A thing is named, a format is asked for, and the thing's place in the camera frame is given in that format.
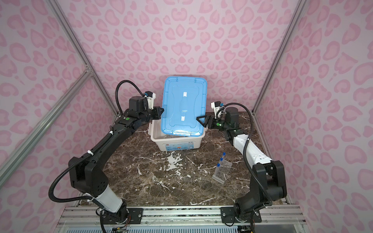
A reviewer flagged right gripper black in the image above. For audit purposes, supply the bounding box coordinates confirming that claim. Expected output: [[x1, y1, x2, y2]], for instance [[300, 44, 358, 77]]
[[197, 116, 231, 133]]

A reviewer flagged blue plastic bin lid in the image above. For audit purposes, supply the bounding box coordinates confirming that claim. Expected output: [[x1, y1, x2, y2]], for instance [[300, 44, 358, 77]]
[[161, 76, 207, 137]]

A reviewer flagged test tube with blue cap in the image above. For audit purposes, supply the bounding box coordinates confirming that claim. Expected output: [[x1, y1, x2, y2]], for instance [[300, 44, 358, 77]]
[[215, 163, 220, 176]]

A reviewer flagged clear plastic test tube rack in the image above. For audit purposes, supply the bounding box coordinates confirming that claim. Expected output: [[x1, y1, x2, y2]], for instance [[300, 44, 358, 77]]
[[212, 159, 232, 184]]

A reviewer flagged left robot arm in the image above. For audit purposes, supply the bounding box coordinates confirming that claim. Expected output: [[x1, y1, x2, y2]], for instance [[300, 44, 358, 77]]
[[69, 91, 164, 214]]

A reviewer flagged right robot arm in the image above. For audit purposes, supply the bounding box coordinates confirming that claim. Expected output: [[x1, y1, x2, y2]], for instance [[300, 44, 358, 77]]
[[196, 106, 287, 221]]

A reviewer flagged white plastic storage bin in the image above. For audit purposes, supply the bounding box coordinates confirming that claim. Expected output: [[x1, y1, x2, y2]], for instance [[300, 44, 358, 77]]
[[148, 120, 206, 151]]

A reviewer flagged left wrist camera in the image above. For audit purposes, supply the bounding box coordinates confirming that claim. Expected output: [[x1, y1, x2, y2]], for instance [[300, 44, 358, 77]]
[[144, 91, 156, 109]]

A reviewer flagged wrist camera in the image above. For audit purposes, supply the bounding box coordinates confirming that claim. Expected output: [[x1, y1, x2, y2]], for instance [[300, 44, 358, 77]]
[[144, 91, 156, 109], [211, 101, 223, 118]]

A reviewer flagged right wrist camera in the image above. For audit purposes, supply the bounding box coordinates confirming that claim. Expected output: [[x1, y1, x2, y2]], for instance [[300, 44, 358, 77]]
[[211, 101, 223, 118]]

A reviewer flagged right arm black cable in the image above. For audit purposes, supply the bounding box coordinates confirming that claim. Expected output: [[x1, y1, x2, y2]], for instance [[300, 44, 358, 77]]
[[215, 102, 273, 233]]

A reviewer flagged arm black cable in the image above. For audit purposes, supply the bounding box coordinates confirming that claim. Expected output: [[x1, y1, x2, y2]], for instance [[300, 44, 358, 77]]
[[48, 80, 146, 233], [215, 102, 273, 233]]

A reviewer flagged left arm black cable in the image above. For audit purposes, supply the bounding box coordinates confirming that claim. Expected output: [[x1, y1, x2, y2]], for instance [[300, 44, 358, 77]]
[[48, 80, 146, 233]]

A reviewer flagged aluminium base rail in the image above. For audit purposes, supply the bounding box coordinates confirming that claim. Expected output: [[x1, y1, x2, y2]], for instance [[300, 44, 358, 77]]
[[54, 204, 310, 233]]

